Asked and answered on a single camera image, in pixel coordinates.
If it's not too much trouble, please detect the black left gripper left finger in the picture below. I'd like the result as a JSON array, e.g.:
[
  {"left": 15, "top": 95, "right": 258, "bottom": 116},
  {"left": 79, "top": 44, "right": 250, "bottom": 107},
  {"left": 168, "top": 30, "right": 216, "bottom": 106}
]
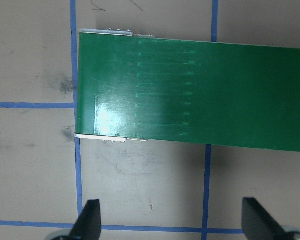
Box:
[{"left": 69, "top": 199, "right": 102, "bottom": 240}]

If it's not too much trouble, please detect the green conveyor belt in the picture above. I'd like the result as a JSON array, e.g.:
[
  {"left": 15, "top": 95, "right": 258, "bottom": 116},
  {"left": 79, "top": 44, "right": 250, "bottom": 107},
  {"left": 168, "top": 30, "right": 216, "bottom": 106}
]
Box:
[{"left": 76, "top": 31, "right": 300, "bottom": 152}]

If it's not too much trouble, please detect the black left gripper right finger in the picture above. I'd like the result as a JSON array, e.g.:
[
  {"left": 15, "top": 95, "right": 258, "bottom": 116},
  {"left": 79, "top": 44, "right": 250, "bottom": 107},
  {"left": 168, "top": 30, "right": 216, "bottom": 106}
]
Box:
[{"left": 241, "top": 197, "right": 290, "bottom": 240}]

